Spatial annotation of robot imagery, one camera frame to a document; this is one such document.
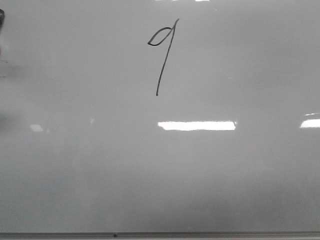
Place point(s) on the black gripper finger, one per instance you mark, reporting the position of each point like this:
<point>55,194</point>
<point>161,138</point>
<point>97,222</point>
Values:
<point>2,17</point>

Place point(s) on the white glossy whiteboard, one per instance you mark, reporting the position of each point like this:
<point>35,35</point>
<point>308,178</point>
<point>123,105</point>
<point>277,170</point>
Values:
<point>159,116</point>

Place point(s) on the grey aluminium whiteboard frame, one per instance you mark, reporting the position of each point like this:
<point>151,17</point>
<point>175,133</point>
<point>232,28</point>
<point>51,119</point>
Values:
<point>159,235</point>

